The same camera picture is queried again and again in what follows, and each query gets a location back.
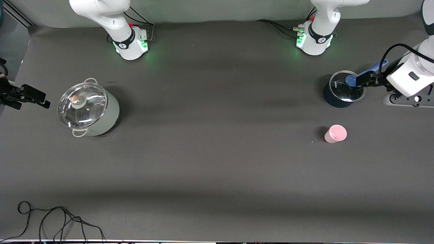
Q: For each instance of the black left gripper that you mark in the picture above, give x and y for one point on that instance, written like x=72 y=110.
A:
x=379 y=81

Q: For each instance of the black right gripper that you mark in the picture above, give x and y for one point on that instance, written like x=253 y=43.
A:
x=7 y=94

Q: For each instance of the small black clamp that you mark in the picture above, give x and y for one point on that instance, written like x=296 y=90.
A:
x=2 y=61

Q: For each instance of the dark metal frame rail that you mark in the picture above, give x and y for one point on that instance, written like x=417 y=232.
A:
x=20 y=17

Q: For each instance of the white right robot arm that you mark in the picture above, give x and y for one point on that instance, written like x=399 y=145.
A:
x=125 y=40

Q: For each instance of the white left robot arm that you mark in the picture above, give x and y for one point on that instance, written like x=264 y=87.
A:
x=317 y=37

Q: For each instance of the pale grey stock pot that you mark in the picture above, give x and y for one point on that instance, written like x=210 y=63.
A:
x=108 y=115

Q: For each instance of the pink plastic cup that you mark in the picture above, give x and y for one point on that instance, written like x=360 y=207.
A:
x=335 y=134

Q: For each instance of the glass lid with grey knob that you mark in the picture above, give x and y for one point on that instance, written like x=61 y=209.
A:
x=90 y=110

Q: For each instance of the dark blue saucepan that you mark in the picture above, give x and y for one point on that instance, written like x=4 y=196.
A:
x=334 y=101

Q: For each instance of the glass lid with blue knob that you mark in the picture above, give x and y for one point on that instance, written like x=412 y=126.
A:
x=342 y=93

